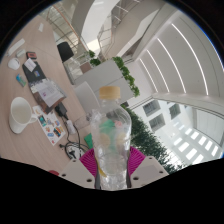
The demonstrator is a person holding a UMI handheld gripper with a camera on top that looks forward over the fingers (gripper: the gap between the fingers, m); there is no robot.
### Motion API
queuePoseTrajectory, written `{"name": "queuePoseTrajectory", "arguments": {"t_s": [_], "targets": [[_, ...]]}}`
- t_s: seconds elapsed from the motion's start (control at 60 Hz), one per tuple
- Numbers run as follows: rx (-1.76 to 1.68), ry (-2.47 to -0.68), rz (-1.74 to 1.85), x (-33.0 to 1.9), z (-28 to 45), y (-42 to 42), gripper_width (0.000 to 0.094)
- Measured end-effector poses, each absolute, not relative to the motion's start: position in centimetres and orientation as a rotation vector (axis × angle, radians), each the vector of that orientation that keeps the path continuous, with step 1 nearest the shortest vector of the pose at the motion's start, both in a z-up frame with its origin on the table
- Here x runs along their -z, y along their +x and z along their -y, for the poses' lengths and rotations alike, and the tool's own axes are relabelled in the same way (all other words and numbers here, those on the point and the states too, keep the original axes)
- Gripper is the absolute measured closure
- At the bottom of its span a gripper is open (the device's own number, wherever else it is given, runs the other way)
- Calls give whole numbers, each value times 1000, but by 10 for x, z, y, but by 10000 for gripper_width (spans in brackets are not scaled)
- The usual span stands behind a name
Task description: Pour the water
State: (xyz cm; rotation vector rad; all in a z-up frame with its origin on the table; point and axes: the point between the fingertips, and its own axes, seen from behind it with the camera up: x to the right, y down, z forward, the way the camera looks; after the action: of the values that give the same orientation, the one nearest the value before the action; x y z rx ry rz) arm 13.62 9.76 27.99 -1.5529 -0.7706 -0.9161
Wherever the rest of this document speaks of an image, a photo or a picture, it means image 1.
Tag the white cabinet topped with plants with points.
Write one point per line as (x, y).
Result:
(103, 75)

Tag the white power adapter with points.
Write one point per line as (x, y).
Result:
(15, 47)

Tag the black power brick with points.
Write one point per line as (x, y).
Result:
(61, 109)

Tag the row of tall green plants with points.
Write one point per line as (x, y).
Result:
(150, 143)

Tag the black chair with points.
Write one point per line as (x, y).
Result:
(65, 51)

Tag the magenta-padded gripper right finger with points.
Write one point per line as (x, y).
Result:
(136, 160)

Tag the clear bottle with wooden cap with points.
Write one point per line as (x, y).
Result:
(111, 140)

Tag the white chair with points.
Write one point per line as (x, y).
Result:
(86, 96)

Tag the colourful sticker sheet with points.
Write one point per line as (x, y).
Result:
(50, 125)

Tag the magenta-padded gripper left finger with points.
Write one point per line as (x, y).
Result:
(87, 163)

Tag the small red and black case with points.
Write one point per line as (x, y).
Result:
(31, 55)

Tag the ceiling light strips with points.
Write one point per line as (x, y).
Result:
(163, 60)

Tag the brown planter with green plants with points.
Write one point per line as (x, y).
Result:
(86, 66)

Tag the small blue packet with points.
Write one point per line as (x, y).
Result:
(20, 80)

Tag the white paper slip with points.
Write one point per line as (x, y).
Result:
(40, 27)

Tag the white computer mouse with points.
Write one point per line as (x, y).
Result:
(14, 63)

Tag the glass balustrade with wooden handrail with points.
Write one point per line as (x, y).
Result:
(65, 20)

